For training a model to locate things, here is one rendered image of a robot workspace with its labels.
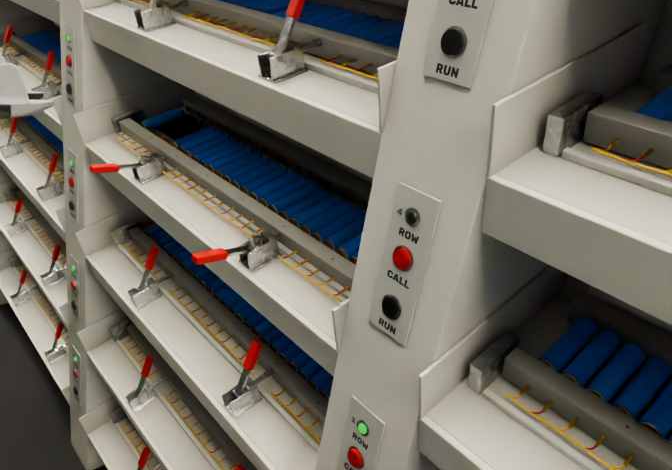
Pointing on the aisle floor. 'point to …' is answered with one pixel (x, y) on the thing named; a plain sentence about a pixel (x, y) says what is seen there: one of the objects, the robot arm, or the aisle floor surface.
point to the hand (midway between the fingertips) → (36, 104)
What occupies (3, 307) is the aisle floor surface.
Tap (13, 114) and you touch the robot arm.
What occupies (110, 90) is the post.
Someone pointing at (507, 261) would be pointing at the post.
